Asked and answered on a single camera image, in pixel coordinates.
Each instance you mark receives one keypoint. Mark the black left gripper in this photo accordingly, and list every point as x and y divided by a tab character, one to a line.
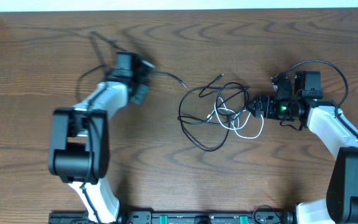
144	97

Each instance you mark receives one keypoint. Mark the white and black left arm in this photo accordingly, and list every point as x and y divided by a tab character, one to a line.
79	140

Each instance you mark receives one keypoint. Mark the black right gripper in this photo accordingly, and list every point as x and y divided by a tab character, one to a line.
269	112

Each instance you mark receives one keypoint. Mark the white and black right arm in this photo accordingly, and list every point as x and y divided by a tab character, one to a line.
303	100

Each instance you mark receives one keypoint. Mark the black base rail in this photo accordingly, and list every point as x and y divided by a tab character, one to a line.
263	217

